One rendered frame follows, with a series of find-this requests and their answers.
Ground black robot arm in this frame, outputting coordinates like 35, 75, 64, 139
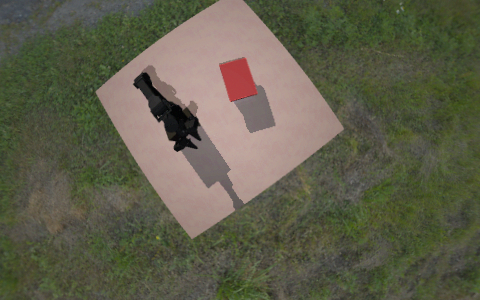
133, 72, 199, 136

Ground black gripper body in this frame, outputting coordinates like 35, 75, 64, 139
173, 119, 188, 152

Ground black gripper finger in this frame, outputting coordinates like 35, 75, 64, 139
185, 138, 198, 149
189, 131, 201, 141

